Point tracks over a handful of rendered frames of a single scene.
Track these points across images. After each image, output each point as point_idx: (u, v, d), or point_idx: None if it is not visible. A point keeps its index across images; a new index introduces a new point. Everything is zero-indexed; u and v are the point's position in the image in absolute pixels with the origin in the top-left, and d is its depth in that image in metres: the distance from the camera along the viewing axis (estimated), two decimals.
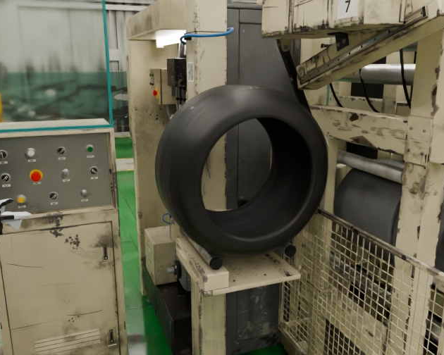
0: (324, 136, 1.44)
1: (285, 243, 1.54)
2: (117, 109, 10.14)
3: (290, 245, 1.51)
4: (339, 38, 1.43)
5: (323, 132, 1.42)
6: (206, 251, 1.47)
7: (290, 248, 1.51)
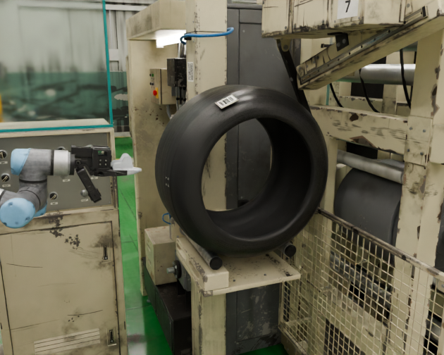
0: (225, 103, 1.29)
1: (290, 242, 1.54)
2: (117, 109, 10.14)
3: (294, 246, 1.52)
4: (339, 38, 1.43)
5: (221, 108, 1.27)
6: None
7: (293, 247, 1.52)
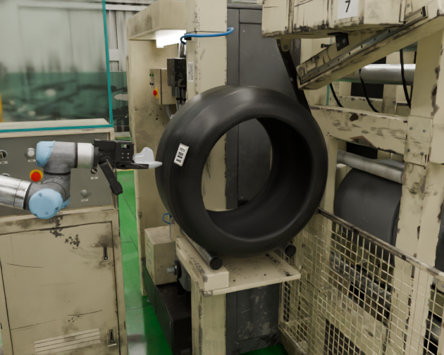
0: (181, 158, 1.28)
1: (281, 250, 1.54)
2: (117, 109, 10.14)
3: (285, 251, 1.51)
4: (339, 38, 1.43)
5: (181, 165, 1.27)
6: (208, 250, 1.47)
7: (287, 253, 1.51)
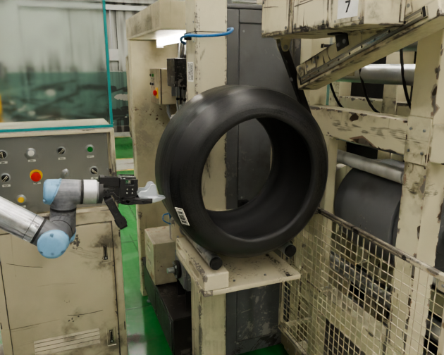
0: (184, 218, 1.33)
1: None
2: (117, 109, 10.14)
3: (296, 250, 1.53)
4: (339, 38, 1.43)
5: (189, 225, 1.32)
6: (204, 260, 1.48)
7: (294, 249, 1.52)
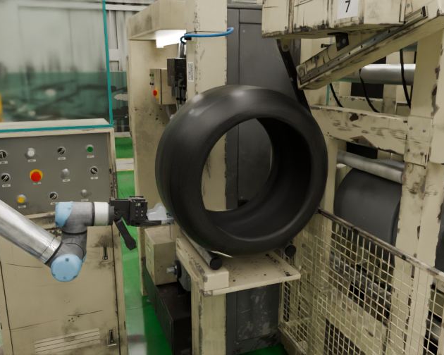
0: (224, 254, 1.41)
1: (281, 250, 1.54)
2: (117, 109, 10.14)
3: (285, 251, 1.51)
4: (339, 38, 1.43)
5: (231, 257, 1.40)
6: None
7: (287, 253, 1.51)
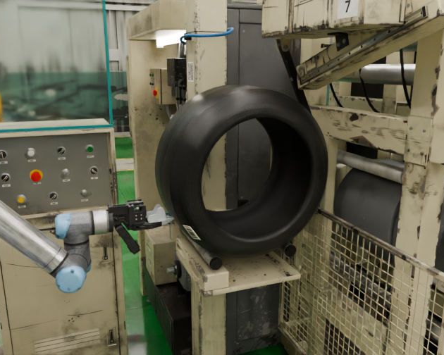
0: (194, 234, 1.35)
1: (281, 251, 1.54)
2: (117, 109, 10.14)
3: (285, 252, 1.51)
4: (339, 38, 1.43)
5: (200, 239, 1.35)
6: (206, 260, 1.48)
7: (287, 253, 1.51)
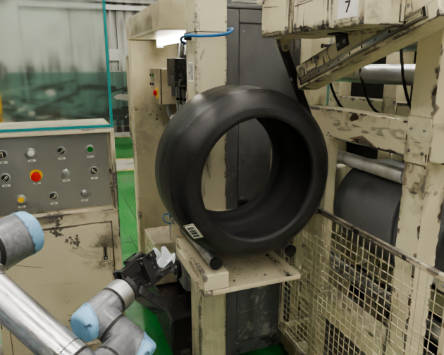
0: (196, 232, 1.36)
1: (281, 250, 1.54)
2: (117, 109, 10.14)
3: (285, 251, 1.51)
4: (339, 38, 1.43)
5: (203, 237, 1.36)
6: (205, 260, 1.48)
7: (287, 253, 1.51)
